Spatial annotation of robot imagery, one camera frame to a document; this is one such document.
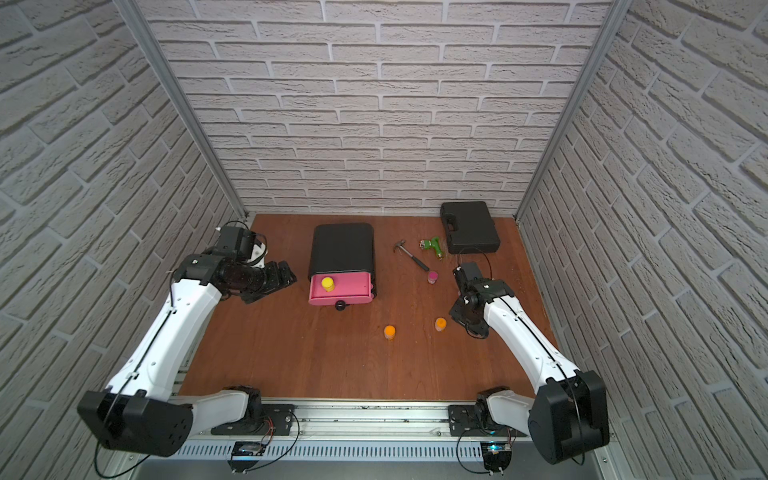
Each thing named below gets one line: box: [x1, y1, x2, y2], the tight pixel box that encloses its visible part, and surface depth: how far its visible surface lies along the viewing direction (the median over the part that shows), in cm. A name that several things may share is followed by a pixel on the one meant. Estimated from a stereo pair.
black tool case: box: [440, 201, 501, 254], surface depth 116 cm
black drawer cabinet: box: [308, 223, 377, 311], surface depth 86 cm
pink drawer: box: [308, 272, 375, 311], surface depth 84 cm
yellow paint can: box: [321, 276, 335, 293], surface depth 84 cm
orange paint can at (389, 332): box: [384, 324, 396, 340], surface depth 89 cm
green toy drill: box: [419, 236, 443, 261], surface depth 111 cm
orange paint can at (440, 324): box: [434, 317, 447, 332], surface depth 90 cm
